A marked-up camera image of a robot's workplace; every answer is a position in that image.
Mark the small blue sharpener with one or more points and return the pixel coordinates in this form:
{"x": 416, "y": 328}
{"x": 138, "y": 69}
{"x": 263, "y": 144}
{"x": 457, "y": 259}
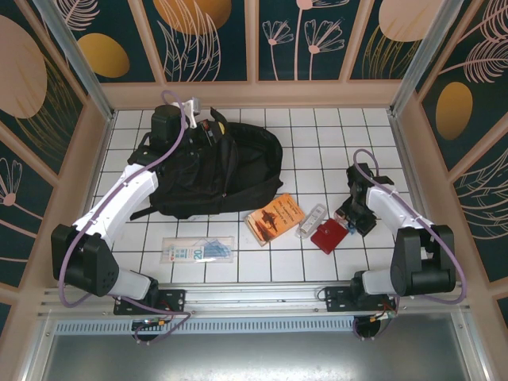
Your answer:
{"x": 351, "y": 229}

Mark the red snap wallet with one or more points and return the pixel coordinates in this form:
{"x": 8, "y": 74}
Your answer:
{"x": 328, "y": 237}

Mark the clear white tube case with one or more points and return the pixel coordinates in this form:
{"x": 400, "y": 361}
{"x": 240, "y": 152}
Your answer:
{"x": 312, "y": 221}

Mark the black backpack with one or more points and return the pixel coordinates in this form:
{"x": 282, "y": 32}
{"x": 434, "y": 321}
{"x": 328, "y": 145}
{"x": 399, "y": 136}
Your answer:
{"x": 238, "y": 170}

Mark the orange paperback book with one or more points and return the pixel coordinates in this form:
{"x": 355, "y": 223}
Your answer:
{"x": 275, "y": 218}

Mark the clear geometry set pouch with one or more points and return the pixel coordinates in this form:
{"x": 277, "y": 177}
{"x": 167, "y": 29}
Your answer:
{"x": 198, "y": 251}

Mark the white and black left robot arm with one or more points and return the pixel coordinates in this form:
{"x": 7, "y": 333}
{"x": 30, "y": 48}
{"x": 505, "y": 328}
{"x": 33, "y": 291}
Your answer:
{"x": 119, "y": 202}

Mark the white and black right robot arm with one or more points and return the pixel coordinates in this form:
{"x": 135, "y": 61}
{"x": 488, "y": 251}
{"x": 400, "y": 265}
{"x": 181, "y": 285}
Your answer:
{"x": 389, "y": 206}

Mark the grey sheet metal panel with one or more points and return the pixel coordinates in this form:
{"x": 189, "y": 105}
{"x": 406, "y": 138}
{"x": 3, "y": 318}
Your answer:
{"x": 254, "y": 357}

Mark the aluminium side rail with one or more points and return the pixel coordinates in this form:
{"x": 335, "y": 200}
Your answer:
{"x": 416, "y": 158}

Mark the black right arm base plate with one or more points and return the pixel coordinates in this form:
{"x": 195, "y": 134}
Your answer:
{"x": 337, "y": 298}

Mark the aluminium corner post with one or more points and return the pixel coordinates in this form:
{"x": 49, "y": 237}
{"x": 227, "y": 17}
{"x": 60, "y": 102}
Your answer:
{"x": 424, "y": 55}
{"x": 79, "y": 63}

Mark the aluminium front rail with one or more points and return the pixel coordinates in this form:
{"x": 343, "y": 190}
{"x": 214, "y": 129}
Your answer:
{"x": 254, "y": 295}

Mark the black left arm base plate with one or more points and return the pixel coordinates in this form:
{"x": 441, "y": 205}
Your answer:
{"x": 174, "y": 299}

